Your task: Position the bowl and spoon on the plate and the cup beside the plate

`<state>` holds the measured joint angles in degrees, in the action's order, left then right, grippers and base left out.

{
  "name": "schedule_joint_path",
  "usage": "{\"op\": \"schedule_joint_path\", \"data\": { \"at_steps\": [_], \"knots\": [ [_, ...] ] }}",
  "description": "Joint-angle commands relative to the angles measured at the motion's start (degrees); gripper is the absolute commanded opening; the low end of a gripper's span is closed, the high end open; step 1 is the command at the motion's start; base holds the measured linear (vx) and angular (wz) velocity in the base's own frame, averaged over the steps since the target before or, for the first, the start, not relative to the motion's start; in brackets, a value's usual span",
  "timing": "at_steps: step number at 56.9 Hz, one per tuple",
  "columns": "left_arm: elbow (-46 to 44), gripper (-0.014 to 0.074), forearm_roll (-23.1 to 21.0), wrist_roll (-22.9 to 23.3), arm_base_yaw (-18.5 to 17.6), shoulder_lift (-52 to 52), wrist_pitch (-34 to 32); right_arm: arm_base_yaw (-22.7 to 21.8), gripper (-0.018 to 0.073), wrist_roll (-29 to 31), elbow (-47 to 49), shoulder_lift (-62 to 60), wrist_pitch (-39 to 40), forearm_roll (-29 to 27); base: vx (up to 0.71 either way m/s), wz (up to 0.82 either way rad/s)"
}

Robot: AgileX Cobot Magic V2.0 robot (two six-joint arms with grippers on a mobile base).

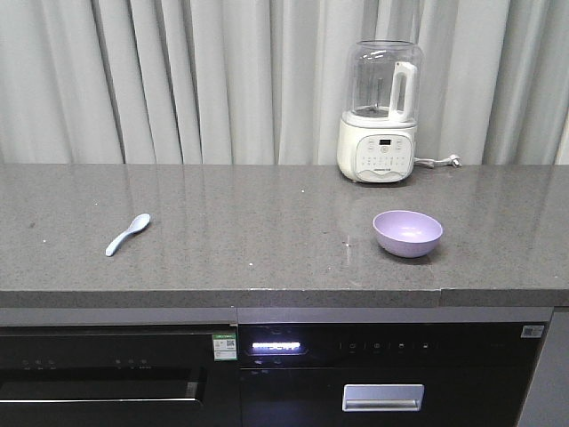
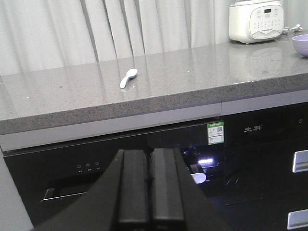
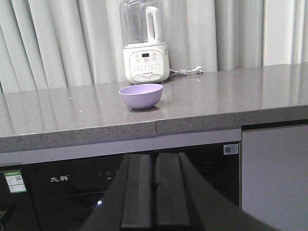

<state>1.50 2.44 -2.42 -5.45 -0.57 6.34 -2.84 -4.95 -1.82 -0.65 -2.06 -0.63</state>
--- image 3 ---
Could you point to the black built-in dishwasher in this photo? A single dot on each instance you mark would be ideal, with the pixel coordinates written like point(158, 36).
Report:
point(61, 195)

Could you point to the white QR code sticker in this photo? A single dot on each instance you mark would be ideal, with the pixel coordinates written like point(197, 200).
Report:
point(229, 149)

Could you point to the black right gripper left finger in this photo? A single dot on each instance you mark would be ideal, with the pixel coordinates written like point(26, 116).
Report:
point(128, 203)

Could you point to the white pleated curtain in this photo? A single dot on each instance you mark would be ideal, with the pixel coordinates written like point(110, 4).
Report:
point(47, 44)

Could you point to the purple plastic bowl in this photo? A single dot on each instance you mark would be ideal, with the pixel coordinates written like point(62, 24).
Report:
point(142, 96)

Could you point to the green white energy label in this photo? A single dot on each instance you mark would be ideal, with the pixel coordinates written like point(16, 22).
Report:
point(15, 181)

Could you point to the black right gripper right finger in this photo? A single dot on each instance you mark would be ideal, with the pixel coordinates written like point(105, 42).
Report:
point(185, 201)

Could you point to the grey cabinet door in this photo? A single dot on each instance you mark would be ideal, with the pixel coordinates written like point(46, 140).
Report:
point(275, 176)

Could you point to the white soy milk blender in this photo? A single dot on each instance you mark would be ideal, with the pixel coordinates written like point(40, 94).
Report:
point(144, 41)

